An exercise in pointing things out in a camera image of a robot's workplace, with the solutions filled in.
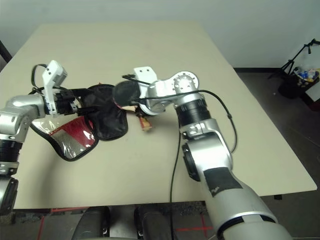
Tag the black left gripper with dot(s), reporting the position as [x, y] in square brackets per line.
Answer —
[65, 102]

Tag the red black paddle case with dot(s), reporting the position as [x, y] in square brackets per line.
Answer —
[110, 120]

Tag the black rubber ping-pong paddle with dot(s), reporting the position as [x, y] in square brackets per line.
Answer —
[125, 93]

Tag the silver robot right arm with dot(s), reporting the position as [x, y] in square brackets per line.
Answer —
[212, 155]

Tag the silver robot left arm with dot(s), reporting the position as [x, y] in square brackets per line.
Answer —
[17, 110]

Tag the grey robot left leg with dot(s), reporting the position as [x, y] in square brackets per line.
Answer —
[90, 225]

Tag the grey robot leg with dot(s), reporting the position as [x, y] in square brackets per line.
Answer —
[152, 225]
[90, 225]

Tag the grey robot right leg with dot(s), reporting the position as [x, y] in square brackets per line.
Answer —
[152, 225]

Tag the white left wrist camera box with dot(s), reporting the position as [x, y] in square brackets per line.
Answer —
[52, 75]

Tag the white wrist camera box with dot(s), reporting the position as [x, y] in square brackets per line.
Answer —
[52, 75]
[146, 75]

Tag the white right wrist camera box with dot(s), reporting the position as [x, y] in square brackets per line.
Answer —
[146, 75]

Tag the black camera tripod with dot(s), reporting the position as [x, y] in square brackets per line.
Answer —
[292, 61]

